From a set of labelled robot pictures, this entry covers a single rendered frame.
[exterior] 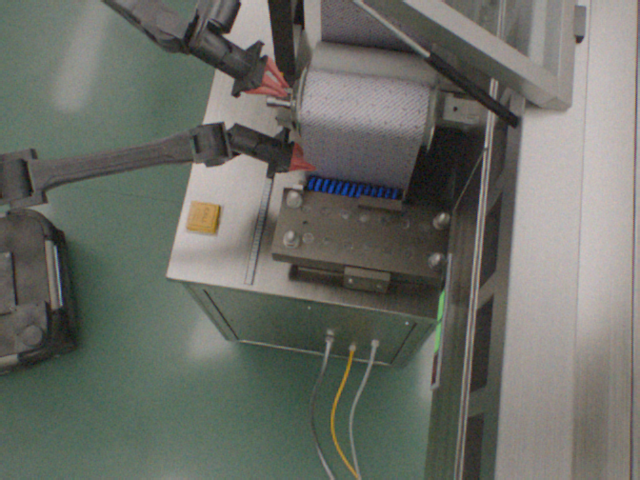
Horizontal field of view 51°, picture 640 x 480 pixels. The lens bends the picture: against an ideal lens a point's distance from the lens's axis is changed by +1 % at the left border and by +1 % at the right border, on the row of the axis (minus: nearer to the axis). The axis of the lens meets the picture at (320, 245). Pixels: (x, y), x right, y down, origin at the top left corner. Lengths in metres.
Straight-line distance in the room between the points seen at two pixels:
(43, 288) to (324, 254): 1.24
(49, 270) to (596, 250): 1.84
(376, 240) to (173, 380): 1.23
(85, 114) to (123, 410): 1.21
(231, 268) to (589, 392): 0.88
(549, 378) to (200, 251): 1.01
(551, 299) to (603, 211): 0.33
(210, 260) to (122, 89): 1.48
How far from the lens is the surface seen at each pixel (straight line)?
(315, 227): 1.48
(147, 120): 2.86
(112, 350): 2.57
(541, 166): 0.89
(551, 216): 0.86
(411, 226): 1.49
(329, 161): 1.44
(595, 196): 1.14
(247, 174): 1.68
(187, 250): 1.63
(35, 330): 2.33
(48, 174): 1.41
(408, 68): 1.43
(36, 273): 2.47
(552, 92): 0.90
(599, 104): 1.22
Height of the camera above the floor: 2.42
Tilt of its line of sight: 72 degrees down
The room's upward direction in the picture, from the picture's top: 1 degrees counter-clockwise
